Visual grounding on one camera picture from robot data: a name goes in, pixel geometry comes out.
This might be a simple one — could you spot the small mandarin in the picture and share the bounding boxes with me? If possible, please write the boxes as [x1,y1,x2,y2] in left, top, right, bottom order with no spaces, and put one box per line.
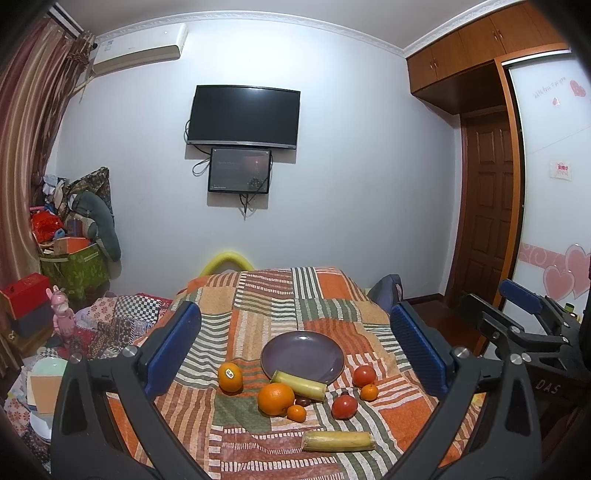
[287,404,307,423]
[360,383,380,402]

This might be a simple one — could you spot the red tomato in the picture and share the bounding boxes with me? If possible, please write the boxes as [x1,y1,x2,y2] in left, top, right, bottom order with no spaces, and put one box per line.
[353,365,377,388]
[331,394,358,420]

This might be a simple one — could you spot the orange with sticker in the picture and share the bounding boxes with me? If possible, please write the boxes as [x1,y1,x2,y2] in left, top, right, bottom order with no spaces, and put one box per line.
[217,362,243,394]

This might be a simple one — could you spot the yellow corn cob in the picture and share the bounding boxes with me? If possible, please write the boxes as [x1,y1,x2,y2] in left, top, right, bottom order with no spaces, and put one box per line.
[301,431,375,453]
[271,371,327,402]

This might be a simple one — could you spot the large plain orange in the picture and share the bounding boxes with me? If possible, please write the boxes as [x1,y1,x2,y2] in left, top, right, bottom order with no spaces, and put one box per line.
[257,383,294,417]

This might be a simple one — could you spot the dark red small plum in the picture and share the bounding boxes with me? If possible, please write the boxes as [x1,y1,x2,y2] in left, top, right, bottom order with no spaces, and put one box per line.
[294,396,312,407]

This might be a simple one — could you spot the brown wooden door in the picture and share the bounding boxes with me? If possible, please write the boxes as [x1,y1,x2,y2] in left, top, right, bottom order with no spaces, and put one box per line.
[445,106,513,308]

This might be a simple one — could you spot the checkered patterned quilt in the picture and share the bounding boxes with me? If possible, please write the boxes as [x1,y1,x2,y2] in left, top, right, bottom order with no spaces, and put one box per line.
[48,294,172,359]

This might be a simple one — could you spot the pink plush toy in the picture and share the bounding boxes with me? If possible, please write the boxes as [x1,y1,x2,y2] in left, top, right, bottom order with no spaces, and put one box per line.
[46,285,76,341]

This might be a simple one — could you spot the purple chair back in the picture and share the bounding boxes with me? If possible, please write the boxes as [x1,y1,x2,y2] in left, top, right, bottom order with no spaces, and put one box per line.
[368,274,404,314]

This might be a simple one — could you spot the red gift box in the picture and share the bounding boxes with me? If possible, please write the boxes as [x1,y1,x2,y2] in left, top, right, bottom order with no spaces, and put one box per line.
[1,273,50,320]

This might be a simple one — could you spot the green storage box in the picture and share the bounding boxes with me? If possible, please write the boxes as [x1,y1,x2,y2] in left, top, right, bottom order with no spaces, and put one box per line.
[40,244,110,308]

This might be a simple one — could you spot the purple round plate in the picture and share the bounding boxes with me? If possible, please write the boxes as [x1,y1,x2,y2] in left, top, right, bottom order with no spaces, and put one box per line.
[260,331,345,385]

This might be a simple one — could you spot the yellow foam tube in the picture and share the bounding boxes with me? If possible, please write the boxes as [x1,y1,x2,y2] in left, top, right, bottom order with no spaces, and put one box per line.
[200,251,254,276]

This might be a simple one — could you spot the striped patchwork bed cover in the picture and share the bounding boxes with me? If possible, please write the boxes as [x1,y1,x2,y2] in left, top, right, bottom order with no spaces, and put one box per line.
[103,265,486,480]

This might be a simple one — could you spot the grey green plush pillow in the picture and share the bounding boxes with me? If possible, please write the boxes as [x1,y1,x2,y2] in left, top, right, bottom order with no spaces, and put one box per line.
[72,190,121,263]

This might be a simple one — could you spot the red plastic bag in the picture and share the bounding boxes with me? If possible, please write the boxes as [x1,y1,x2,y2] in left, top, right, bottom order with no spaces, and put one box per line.
[30,210,66,244]

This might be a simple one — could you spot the wooden overhead cabinet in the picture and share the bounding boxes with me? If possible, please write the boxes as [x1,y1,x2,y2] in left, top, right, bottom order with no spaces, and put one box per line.
[407,1,566,115]

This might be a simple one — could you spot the striped red curtain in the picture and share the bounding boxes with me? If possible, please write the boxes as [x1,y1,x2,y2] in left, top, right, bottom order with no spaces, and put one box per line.
[1,17,93,286]

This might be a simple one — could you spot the white air conditioner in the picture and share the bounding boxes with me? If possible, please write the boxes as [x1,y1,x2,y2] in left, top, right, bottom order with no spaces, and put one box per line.
[92,23,187,76]

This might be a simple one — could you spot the small black wall monitor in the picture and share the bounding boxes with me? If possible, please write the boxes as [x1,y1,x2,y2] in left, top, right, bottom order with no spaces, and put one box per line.
[208,148,271,195]

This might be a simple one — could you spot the black wall television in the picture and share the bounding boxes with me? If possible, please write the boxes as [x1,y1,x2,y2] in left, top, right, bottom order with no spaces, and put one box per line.
[185,85,301,150]

